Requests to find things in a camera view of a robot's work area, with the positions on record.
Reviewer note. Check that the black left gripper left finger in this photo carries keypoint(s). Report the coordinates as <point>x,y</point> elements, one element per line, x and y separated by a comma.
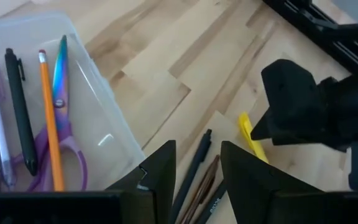
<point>160,174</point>

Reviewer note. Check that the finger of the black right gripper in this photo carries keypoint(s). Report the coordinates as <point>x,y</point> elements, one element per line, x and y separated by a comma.
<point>278,133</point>
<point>291,87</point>

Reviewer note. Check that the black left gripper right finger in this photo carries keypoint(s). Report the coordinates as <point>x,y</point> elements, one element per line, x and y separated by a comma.
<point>247,180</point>

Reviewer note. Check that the yellow highlighter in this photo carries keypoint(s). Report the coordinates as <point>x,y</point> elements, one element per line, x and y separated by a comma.
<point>246,127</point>

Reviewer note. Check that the black pen with white print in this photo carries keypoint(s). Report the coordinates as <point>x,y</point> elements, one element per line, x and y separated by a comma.
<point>213,207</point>

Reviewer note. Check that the dark brown pen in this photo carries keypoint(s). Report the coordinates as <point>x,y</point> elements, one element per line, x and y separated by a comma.
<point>204,183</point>

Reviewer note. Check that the clear plastic supply box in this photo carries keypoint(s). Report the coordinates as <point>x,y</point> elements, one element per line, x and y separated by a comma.
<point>104,124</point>

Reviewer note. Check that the orange pencil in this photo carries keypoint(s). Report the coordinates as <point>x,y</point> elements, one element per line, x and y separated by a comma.
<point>51,124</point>

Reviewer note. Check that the black aluminium table frame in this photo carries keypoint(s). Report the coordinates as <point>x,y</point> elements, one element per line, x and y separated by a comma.
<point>322,28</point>

